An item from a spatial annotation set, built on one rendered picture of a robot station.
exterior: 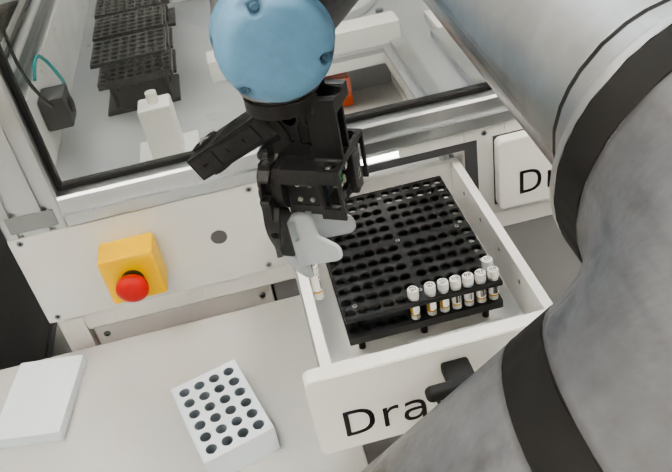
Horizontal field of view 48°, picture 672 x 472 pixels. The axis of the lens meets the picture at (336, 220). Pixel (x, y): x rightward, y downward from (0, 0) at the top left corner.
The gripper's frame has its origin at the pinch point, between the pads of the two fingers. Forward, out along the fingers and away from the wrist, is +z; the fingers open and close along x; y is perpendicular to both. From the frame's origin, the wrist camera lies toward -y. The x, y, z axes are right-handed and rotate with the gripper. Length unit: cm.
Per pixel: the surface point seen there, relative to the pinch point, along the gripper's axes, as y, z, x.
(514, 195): 16.2, 15.1, 33.0
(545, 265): 20, 32, 38
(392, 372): 10.4, 6.7, -7.2
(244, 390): -10.2, 18.7, -3.4
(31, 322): -111, 77, 48
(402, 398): 10.9, 10.7, -7.0
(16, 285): -112, 67, 51
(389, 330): 7.0, 11.3, 2.1
